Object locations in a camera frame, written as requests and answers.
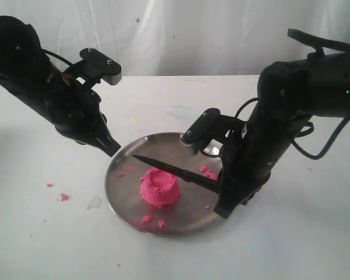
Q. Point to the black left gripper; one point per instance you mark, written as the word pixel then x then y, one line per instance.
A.
pixel 74 110

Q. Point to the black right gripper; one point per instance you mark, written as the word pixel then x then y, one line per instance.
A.
pixel 264 143

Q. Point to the black knife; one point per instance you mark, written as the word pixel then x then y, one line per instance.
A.
pixel 188 176

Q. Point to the pink clay lump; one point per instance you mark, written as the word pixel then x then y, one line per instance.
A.
pixel 159 188

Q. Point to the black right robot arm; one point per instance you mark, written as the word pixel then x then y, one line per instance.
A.
pixel 289 94

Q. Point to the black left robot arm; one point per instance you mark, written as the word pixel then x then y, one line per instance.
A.
pixel 26 71

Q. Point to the round steel plate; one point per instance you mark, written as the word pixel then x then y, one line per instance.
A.
pixel 192 212

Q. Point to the clear tape scrap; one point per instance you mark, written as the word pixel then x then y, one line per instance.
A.
pixel 95 203

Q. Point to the large pink dough crumb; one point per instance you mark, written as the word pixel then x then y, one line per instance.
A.
pixel 64 197

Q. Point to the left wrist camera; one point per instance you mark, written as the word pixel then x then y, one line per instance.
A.
pixel 96 65

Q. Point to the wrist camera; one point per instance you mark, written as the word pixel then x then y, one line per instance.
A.
pixel 96 65
pixel 199 135

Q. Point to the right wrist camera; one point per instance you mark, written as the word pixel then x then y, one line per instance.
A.
pixel 199 135

